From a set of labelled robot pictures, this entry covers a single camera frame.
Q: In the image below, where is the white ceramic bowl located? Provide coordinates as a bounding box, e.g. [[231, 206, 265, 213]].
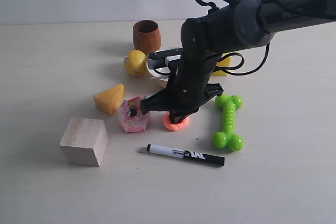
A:
[[148, 67, 170, 88]]

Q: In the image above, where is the yellow lemon with sticker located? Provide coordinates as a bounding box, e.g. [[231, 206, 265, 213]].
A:
[[123, 50, 146, 76]]

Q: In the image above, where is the orange putty blob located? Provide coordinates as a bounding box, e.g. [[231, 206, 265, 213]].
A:
[[163, 112, 190, 131]]

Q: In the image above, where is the brown wooden cup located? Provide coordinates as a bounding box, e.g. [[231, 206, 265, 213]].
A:
[[133, 20, 161, 55]]

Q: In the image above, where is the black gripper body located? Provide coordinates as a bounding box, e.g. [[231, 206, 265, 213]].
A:
[[140, 52, 224, 114]]

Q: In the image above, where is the yellow foam cube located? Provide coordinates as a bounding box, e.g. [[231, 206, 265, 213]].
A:
[[212, 54, 231, 77]]

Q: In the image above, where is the pink toy cake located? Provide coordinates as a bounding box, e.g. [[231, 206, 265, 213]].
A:
[[118, 96, 151, 133]]

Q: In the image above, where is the black cable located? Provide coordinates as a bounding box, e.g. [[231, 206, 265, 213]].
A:
[[192, 0, 271, 76]]

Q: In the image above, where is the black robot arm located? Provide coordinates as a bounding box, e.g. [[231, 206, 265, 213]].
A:
[[140, 0, 335, 124]]

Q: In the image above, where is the orange cheese wedge toy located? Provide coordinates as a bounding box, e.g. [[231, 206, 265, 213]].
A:
[[93, 84, 125, 116]]

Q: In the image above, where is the green bone dog toy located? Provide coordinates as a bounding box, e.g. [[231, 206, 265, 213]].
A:
[[212, 93, 244, 152]]

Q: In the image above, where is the light wooden cube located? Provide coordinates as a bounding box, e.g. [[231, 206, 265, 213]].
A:
[[59, 118, 109, 167]]

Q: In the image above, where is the black and white marker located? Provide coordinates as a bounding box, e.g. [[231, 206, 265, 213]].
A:
[[146, 144, 225, 167]]

